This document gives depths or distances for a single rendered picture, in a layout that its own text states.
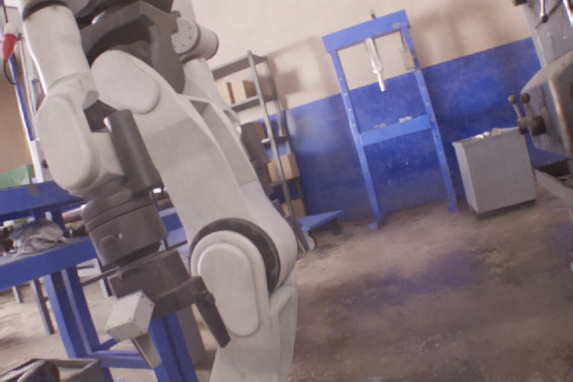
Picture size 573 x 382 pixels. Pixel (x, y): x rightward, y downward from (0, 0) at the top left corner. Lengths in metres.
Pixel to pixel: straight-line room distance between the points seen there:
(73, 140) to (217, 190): 0.25
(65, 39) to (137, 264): 0.29
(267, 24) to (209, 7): 0.83
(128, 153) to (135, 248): 0.11
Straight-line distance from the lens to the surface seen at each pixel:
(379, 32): 4.14
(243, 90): 4.65
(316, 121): 4.74
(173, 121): 0.65
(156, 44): 0.73
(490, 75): 4.57
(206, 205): 0.66
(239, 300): 0.62
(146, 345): 0.57
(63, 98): 0.51
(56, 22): 0.58
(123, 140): 0.50
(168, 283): 0.49
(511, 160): 3.23
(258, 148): 0.90
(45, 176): 1.86
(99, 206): 0.49
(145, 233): 0.49
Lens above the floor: 0.73
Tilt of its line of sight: 2 degrees up
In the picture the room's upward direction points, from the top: 15 degrees counter-clockwise
